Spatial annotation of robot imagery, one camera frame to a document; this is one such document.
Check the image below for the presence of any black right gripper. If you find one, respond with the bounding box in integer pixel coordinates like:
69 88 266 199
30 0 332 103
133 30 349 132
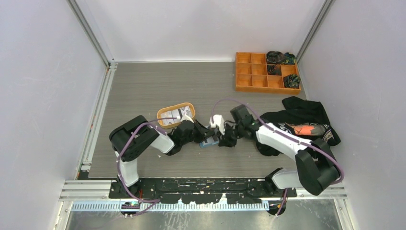
216 122 244 147

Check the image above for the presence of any silver VIP card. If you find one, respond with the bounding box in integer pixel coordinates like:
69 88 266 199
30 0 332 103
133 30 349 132
160 111 176 126

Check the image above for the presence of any dark rolled sock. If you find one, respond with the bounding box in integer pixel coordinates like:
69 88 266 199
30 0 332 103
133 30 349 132
266 51 286 64

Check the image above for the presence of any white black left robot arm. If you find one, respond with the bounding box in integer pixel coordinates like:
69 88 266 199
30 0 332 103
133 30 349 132
109 115 214 198

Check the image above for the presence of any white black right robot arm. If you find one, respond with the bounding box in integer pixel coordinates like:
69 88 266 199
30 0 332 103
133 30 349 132
209 104 344 197

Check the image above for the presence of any orange compartment organizer box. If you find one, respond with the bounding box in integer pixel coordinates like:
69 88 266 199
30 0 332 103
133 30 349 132
235 52 301 95

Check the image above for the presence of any orange oval plastic tray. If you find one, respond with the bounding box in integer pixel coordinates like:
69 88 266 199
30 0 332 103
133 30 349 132
157 102 195 129

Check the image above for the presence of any black sock in compartment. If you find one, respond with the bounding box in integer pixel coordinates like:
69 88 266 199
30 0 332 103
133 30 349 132
267 64 282 76

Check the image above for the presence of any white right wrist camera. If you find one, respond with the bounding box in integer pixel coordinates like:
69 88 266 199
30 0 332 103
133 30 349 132
209 115 226 135

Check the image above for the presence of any aluminium frame rail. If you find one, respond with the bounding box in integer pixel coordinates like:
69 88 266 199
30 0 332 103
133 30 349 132
58 178 348 212

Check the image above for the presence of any green patterned rolled sock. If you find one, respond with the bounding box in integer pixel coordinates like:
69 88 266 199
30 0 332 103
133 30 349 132
283 52 296 65

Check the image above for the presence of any white striped card in tray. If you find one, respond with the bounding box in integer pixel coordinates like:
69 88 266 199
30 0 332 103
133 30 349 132
171 106 193 120

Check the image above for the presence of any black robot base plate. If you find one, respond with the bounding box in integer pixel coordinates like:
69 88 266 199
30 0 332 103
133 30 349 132
129 178 284 204

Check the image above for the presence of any green black rolled sock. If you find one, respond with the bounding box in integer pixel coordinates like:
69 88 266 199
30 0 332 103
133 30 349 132
283 74 301 89

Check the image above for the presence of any blue leather card holder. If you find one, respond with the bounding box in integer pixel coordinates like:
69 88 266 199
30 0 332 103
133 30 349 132
199 126 219 148

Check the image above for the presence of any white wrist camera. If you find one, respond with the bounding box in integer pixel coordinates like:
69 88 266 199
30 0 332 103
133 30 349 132
180 115 194 123
209 115 226 135

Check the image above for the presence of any black t-shirt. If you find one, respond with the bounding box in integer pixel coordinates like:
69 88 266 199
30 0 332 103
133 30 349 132
260 96 341 146

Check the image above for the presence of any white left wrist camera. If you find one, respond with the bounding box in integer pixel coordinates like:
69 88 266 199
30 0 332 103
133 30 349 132
180 115 194 123

